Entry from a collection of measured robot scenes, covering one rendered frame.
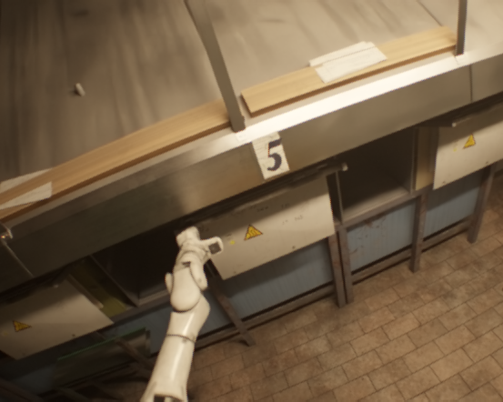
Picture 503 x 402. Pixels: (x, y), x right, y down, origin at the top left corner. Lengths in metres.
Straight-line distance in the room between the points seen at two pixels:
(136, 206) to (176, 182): 0.15
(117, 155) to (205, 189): 0.29
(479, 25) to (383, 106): 0.58
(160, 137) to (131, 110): 0.20
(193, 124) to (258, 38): 0.44
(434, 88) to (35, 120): 1.47
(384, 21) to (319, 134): 0.55
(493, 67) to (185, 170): 1.21
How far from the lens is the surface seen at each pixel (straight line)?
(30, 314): 1.74
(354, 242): 1.99
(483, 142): 1.92
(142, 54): 1.31
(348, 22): 1.32
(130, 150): 1.00
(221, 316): 2.08
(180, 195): 0.99
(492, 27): 1.54
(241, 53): 1.18
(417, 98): 1.20
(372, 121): 1.11
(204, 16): 0.89
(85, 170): 1.06
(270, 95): 1.00
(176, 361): 0.63
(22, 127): 1.39
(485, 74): 1.42
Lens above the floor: 2.05
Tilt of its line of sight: 38 degrees down
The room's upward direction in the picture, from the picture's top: 19 degrees counter-clockwise
